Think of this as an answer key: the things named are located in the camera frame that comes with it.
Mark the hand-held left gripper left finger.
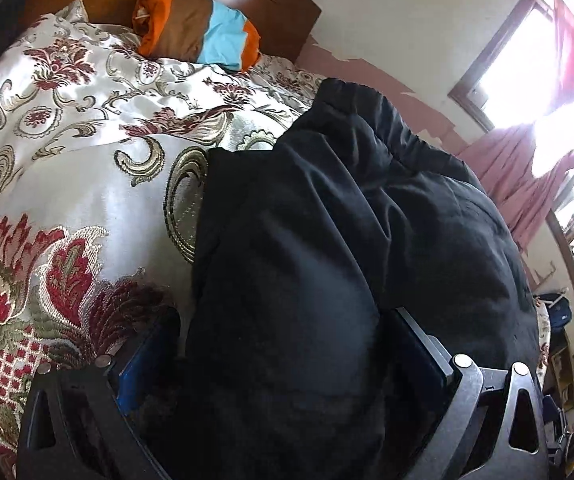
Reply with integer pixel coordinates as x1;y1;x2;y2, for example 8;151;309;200
16;305;184;480

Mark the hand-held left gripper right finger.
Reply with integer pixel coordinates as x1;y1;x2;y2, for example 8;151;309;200
386;306;551;480

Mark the black padded jacket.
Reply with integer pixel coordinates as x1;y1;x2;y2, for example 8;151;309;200
136;77;542;480

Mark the blue bag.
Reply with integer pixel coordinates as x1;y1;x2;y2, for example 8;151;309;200
536;289;574;333

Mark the wooden shelf unit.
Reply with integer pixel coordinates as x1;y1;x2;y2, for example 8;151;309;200
541;337;574;413

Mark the pink curtain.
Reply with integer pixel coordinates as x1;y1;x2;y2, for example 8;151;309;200
454;0;574;251

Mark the floral satin bedspread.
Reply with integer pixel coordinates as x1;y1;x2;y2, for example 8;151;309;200
0;0;552;466

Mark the wooden framed window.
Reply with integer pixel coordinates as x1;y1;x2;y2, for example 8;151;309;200
448;0;574;312

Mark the orange brown blue striped pillow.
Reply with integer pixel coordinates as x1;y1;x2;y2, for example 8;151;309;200
136;0;262;73

